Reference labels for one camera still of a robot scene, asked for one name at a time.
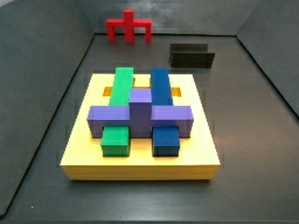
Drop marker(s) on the red cross-shaped block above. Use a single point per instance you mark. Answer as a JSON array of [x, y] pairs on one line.
[[129, 23]]

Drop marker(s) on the yellow base board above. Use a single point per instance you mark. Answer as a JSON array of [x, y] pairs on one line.
[[85, 163]]

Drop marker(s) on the purple cross-shaped block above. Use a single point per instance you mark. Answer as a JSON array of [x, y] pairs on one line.
[[141, 116]]

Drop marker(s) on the blue long block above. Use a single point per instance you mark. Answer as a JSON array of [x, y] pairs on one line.
[[165, 133]]

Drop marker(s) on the green long block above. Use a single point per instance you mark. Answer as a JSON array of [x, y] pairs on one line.
[[115, 140]]

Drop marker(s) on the black metal bracket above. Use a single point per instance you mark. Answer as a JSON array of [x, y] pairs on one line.
[[190, 56]]

